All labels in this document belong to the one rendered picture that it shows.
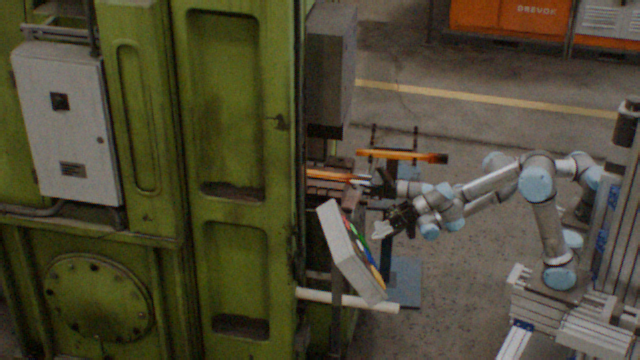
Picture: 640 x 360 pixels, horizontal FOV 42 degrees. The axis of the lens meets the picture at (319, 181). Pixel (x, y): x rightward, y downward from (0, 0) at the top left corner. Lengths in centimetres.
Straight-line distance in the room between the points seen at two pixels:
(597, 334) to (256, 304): 144
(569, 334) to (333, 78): 137
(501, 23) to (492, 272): 287
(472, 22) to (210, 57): 429
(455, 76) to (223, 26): 386
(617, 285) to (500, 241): 147
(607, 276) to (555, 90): 318
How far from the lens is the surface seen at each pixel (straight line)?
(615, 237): 358
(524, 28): 717
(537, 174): 310
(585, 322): 357
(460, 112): 624
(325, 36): 320
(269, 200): 333
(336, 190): 367
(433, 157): 402
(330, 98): 332
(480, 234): 509
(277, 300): 366
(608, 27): 716
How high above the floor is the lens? 314
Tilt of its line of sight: 35 degrees down
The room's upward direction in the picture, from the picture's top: 1 degrees clockwise
